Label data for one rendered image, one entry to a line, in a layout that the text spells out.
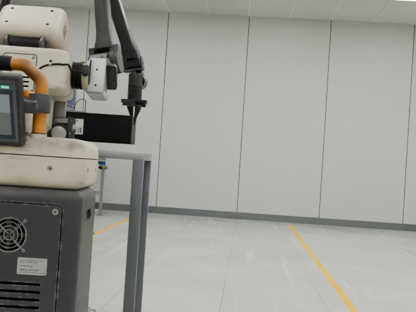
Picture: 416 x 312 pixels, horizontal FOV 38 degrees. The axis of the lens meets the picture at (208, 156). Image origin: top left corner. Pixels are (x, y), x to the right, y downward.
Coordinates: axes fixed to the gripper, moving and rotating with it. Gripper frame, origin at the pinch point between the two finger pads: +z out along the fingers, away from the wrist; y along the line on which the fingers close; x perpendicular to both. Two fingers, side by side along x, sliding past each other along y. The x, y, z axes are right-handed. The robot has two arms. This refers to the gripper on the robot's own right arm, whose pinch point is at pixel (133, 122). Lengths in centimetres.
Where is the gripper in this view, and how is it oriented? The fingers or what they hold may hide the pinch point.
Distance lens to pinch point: 247.6
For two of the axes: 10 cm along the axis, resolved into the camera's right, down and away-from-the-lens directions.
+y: -10.0, -0.5, -0.3
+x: 0.3, 0.1, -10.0
